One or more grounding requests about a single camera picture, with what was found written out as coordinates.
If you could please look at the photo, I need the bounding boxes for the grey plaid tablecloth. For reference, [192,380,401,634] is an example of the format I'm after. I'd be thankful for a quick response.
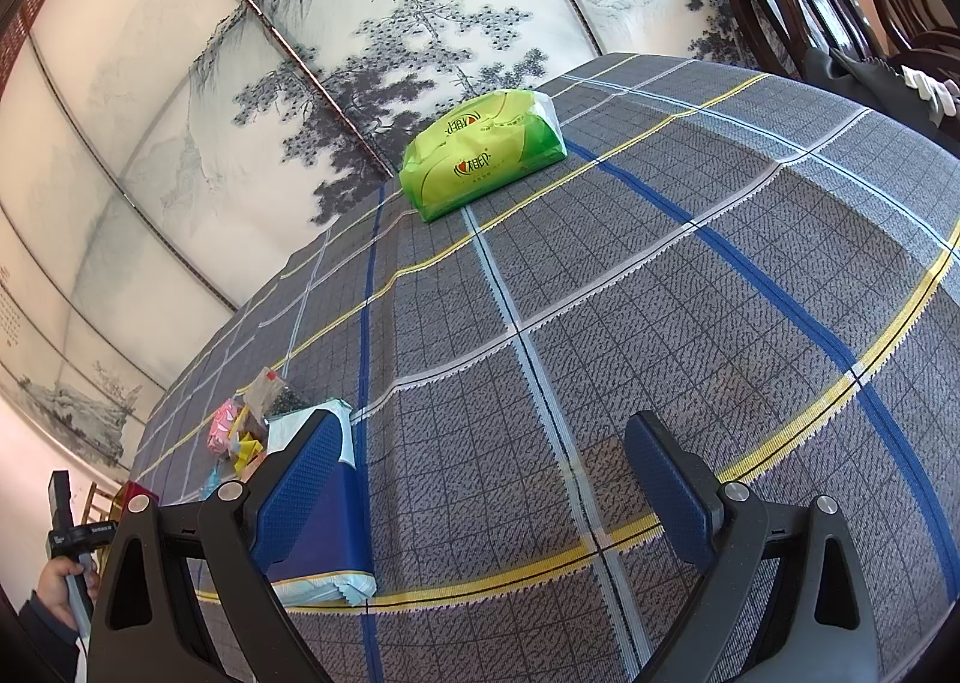
[131,53,960,683]

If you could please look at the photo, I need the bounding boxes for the black bag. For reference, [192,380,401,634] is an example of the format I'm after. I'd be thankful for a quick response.
[799,45,960,155]

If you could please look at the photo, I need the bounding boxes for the light wooden chair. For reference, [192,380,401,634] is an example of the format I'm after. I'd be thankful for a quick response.
[81,480,113,526]

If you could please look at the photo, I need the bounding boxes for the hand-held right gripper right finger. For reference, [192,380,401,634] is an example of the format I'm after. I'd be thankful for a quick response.
[622,409,882,683]

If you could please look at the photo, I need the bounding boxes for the white gloves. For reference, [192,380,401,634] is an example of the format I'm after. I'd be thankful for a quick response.
[900,64,958,126]

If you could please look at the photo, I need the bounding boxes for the painted folding screen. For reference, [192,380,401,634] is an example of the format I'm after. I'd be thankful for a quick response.
[0,0,773,474]

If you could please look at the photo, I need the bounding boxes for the green snack packet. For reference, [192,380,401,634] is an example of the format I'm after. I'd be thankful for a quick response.
[399,88,569,224]

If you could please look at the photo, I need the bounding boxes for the person's left hand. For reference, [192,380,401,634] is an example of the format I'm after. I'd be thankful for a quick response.
[34,555,102,631]

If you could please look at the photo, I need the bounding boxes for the clear packet of dark seeds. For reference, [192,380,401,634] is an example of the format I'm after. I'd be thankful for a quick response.
[244,368,308,421]

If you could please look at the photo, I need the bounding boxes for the person's left forearm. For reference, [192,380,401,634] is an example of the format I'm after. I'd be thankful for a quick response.
[13,593,85,683]

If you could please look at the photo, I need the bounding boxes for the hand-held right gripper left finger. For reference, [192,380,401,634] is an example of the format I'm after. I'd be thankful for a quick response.
[86,409,353,683]

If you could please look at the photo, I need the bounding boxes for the dark blue snack packet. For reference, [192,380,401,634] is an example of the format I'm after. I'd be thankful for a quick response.
[262,400,376,609]

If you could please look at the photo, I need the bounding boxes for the red and gold tin box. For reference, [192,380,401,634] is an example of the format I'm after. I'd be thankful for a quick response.
[112,479,160,515]

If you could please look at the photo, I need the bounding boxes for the yellow snack packet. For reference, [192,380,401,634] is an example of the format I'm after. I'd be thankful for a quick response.
[225,420,269,481]

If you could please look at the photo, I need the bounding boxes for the pink snack packet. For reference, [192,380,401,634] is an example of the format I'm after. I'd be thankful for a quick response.
[208,399,248,459]

